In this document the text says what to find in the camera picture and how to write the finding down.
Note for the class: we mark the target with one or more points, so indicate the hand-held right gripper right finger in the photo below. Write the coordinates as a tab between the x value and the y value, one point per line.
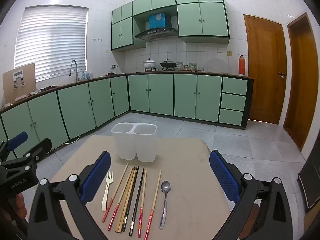
225	177

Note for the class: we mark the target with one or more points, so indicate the black range hood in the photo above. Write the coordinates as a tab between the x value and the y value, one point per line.
156	33

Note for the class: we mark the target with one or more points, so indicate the brown cardboard box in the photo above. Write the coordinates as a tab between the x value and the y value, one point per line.
27	80

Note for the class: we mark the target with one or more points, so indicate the bottles beside sink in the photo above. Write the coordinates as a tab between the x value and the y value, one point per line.
87	75

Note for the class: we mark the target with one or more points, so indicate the black lidded pot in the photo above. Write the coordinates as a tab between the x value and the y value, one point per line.
168	65

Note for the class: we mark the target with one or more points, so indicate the green base cabinets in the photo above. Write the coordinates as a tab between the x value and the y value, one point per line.
160	92

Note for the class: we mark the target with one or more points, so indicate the wooden door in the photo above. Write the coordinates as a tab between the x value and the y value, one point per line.
265	67
302	80

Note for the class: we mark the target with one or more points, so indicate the dark cloth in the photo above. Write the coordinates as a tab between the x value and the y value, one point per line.
48	88

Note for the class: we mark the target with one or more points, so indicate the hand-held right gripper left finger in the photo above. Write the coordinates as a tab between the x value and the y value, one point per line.
97	177

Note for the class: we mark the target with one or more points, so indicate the orange thermos flask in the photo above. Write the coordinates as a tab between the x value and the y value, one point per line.
241	66

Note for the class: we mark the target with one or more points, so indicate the white lidded pot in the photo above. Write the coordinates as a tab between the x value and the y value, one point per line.
149	64

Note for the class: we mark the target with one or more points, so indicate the stack of patterned bowls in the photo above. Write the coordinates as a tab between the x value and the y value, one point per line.
179	66

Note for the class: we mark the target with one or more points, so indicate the small glass bowl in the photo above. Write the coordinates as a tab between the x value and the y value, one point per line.
201	69

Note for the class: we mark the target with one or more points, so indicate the cream plastic fork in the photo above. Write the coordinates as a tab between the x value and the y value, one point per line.
107	180

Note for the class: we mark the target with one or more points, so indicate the white window blind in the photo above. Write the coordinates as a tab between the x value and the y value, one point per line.
50	42

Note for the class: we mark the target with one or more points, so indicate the blue box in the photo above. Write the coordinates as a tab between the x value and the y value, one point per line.
157	21

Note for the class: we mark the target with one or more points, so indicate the metal spoon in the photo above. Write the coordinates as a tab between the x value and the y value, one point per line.
165	187

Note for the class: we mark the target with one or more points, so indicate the person's left hand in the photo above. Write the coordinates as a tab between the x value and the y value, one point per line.
21	205

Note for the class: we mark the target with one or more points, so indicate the metal kitchen faucet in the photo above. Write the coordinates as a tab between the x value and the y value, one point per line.
74	66

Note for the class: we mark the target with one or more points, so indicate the red-ended bamboo chopstick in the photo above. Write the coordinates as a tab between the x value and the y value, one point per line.
154	200
123	192
117	187
142	200

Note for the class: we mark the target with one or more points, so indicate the green wall cabinets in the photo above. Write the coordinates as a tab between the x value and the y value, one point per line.
200	17

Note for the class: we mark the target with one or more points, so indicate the dark furniture piece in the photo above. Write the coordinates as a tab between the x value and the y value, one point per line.
310	180

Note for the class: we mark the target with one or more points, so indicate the black chopstick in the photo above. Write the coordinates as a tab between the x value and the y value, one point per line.
137	200
132	192

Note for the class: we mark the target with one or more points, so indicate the white two-compartment utensil holder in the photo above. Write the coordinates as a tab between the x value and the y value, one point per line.
125	145

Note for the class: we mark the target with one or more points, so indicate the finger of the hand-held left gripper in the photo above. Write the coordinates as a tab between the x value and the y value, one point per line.
42	146
18	138

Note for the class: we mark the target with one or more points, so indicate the small cups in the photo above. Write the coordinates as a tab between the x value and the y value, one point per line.
186	67

